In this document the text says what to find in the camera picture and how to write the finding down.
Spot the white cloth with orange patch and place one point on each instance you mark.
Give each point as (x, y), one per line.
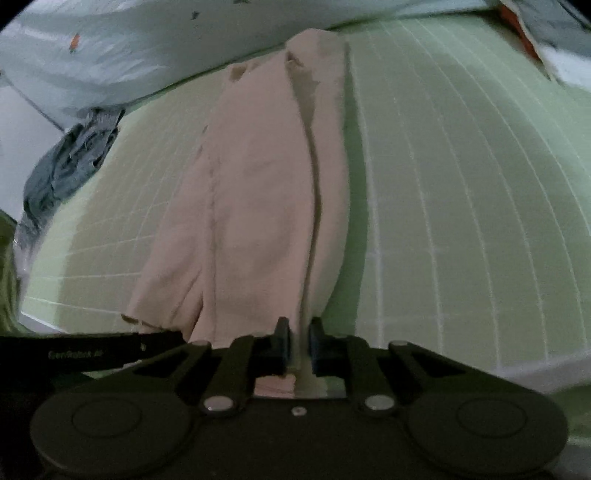
(554, 32)

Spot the white carrot print quilt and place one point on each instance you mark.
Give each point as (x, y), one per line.
(138, 37)

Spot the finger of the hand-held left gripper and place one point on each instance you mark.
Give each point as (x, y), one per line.
(159, 342)

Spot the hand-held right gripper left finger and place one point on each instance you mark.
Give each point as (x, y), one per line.
(282, 344)

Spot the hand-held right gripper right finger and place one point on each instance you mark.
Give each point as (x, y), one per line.
(316, 346)

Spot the grey crumpled cloth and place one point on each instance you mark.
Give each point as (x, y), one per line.
(74, 161)

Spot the pink pants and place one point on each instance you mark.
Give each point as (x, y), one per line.
(258, 184)

